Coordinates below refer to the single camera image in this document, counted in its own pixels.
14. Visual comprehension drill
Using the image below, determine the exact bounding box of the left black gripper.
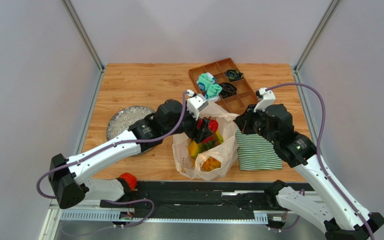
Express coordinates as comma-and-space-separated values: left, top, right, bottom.
163, 105, 214, 144

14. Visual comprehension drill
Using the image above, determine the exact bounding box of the yellow green mango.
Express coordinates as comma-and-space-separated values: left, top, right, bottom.
188, 140, 203, 160

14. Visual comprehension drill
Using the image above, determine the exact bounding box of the small pineapple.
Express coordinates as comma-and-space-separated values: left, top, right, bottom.
201, 140, 222, 172

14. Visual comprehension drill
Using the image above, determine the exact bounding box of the translucent beige plastic bag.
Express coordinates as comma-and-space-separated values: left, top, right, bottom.
172, 102, 238, 181

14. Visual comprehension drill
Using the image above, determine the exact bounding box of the red bell pepper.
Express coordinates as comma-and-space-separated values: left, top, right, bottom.
197, 118, 219, 134

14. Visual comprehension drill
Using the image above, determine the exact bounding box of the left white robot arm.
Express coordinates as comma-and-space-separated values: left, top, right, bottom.
48, 94, 213, 209

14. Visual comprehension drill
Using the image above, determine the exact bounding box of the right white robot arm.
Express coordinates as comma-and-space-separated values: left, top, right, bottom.
234, 104, 384, 240

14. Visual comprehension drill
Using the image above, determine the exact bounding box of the green striped cloth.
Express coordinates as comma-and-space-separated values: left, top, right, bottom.
235, 129, 283, 171

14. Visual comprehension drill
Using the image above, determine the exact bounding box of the brown compartment tray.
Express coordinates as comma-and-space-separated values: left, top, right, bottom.
188, 58, 259, 115

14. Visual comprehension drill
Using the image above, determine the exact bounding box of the mint green sock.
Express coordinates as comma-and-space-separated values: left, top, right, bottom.
196, 72, 223, 102

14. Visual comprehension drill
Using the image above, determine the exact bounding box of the black yellow sock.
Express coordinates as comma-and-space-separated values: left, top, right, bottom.
224, 68, 244, 82

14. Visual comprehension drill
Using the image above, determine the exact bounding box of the grey fruit plate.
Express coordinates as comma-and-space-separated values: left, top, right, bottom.
106, 105, 155, 141

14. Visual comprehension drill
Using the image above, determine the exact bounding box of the red orange peach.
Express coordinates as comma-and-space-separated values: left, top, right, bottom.
119, 173, 137, 190

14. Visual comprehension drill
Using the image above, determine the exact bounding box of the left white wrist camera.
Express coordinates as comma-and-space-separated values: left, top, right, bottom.
186, 89, 209, 121

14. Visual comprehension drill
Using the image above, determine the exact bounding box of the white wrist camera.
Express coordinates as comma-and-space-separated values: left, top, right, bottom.
186, 89, 209, 121
253, 87, 276, 113

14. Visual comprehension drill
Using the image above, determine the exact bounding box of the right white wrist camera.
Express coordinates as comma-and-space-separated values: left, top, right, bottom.
253, 87, 276, 113

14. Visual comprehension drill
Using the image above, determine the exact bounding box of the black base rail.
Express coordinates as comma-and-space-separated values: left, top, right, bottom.
68, 179, 333, 226

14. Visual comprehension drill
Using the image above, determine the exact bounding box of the right aluminium frame post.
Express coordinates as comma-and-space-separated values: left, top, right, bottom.
293, 0, 342, 73

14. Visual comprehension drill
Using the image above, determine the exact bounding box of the aluminium frame post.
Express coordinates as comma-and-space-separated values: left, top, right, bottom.
61, 0, 105, 73
293, 0, 342, 73

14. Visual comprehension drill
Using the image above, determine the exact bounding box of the left aluminium frame post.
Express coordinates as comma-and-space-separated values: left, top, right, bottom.
61, 0, 105, 73

